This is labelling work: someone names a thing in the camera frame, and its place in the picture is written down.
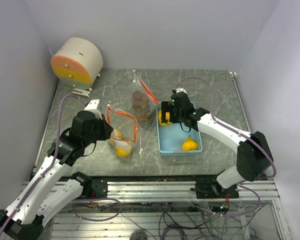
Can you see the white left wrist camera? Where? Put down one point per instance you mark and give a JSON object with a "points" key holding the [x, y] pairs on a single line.
{"points": [[93, 106]]}

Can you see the orange fruit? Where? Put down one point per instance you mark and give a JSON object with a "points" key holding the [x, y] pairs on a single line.
{"points": [[189, 144], [116, 135]]}

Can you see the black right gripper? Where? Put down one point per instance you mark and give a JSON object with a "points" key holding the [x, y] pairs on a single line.
{"points": [[165, 107]]}

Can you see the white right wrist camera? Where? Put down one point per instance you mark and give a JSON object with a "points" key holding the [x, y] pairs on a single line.
{"points": [[181, 90]]}

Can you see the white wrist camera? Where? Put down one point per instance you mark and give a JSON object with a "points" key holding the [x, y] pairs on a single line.
{"points": [[93, 106], [181, 90]]}

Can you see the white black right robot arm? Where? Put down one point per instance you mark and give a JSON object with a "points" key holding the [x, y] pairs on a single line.
{"points": [[253, 155]]}

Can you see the yellow bell pepper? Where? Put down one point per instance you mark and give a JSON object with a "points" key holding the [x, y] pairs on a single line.
{"points": [[163, 121]]}

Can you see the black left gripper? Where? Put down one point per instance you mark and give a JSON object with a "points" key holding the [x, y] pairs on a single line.
{"points": [[106, 129]]}

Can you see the yellow lemon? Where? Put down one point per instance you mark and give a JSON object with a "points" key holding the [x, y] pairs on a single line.
{"points": [[122, 152]]}

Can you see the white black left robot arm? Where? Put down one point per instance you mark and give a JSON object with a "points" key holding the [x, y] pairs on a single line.
{"points": [[26, 217]]}

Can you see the white corner clip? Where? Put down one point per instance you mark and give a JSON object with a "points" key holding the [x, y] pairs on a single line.
{"points": [[233, 74]]}

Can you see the small white metal bracket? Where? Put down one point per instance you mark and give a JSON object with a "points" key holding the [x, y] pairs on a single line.
{"points": [[81, 93]]}

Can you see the aluminium rail frame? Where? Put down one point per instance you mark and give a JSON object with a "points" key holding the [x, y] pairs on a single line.
{"points": [[166, 208]]}

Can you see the brown round fruit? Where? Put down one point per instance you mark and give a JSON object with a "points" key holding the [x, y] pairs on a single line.
{"points": [[139, 96]]}

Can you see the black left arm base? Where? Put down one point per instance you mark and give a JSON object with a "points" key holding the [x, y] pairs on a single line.
{"points": [[93, 188]]}

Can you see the cream cylindrical drawer box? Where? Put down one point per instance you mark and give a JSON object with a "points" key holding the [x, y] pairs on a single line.
{"points": [[77, 63]]}

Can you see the clear orange zip top bag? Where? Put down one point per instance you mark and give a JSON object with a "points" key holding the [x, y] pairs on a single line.
{"points": [[139, 84]]}

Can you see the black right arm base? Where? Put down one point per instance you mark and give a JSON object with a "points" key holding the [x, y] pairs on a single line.
{"points": [[206, 187]]}

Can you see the light blue plastic basket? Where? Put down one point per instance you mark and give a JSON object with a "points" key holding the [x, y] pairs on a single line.
{"points": [[172, 137]]}

